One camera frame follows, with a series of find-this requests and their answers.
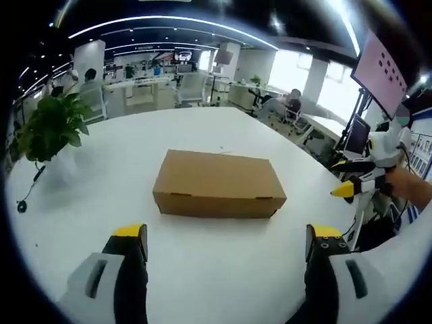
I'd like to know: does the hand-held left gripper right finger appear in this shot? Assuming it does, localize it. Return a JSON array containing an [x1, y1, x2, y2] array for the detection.
[[286, 222, 395, 324]]

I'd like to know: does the large wall monitor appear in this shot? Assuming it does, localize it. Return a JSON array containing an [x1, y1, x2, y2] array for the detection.
[[350, 28, 410, 119]]

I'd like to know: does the black monitor stand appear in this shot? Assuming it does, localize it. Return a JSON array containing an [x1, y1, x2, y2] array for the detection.
[[332, 87, 371, 169]]

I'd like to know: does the white plant pot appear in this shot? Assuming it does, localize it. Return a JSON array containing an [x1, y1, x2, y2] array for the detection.
[[43, 146, 83, 192]]

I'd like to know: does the white office chair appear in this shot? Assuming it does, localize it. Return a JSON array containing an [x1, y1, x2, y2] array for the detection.
[[281, 101, 315, 136], [173, 72, 210, 107], [79, 88, 109, 123]]

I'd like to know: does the small dark monitor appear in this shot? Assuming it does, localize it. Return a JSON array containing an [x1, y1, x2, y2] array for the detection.
[[344, 113, 371, 156]]

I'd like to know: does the wall poster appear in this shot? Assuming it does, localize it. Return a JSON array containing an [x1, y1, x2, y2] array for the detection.
[[406, 114, 432, 176]]

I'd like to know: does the brown cardboard shoe box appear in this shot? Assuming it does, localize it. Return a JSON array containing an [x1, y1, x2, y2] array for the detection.
[[152, 148, 288, 219]]

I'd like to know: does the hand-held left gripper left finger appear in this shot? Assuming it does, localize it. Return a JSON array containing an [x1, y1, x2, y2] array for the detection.
[[57, 223, 149, 324]]

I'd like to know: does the white office desk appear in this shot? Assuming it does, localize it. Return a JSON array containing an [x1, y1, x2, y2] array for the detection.
[[103, 74, 176, 108]]

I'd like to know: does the black cable with round plug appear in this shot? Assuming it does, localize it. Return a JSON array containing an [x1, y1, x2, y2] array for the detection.
[[16, 161, 47, 213]]

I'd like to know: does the green potted plant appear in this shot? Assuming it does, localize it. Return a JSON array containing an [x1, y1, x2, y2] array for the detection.
[[14, 92, 94, 163]]

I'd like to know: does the person's right hand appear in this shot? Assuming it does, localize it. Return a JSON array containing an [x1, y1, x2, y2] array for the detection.
[[378, 167, 414, 198]]

